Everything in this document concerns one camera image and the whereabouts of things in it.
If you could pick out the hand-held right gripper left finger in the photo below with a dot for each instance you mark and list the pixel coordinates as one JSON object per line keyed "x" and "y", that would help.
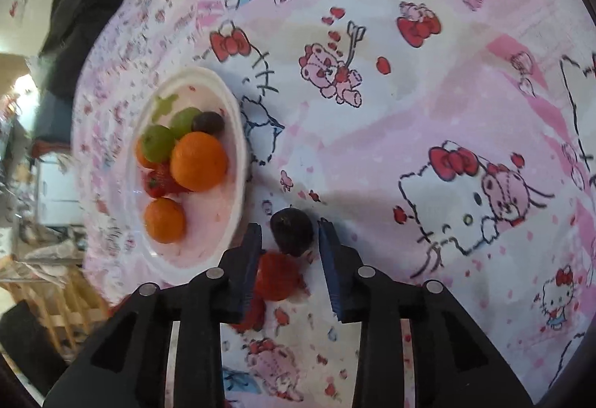
{"x": 250, "y": 263}

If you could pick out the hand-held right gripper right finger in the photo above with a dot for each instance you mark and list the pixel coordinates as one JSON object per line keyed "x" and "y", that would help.
{"x": 329, "y": 263}

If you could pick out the red strawberry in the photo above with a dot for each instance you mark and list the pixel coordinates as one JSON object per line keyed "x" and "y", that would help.
{"x": 278, "y": 277}
{"x": 158, "y": 183}

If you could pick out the dark purple grape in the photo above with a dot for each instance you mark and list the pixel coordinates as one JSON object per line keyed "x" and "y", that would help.
{"x": 208, "y": 122}
{"x": 291, "y": 231}

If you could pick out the pink strawberry print plate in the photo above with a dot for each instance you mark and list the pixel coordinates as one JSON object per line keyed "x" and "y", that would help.
{"x": 205, "y": 222}

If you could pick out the small mandarin orange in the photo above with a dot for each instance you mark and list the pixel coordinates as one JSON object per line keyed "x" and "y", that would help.
{"x": 142, "y": 154}
{"x": 164, "y": 220}

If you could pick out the large orange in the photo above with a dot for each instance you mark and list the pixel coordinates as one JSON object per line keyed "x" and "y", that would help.
{"x": 199, "y": 161}

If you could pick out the green lime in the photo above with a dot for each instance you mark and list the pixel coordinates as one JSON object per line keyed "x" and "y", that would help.
{"x": 158, "y": 142}

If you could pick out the green grape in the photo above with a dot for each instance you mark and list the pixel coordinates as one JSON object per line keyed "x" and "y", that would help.
{"x": 184, "y": 122}

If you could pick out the pink cartoon printed blanket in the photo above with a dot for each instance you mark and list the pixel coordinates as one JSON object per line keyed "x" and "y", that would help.
{"x": 396, "y": 110}

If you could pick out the wooden chair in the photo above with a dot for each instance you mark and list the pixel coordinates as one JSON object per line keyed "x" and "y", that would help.
{"x": 56, "y": 301}

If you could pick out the white low cabinet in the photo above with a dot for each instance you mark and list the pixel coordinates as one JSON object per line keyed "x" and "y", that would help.
{"x": 60, "y": 189}

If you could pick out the blue sofa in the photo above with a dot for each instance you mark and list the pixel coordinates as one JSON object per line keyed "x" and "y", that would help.
{"x": 51, "y": 119}

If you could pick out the black jacket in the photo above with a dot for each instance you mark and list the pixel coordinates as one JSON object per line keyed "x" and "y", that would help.
{"x": 79, "y": 31}

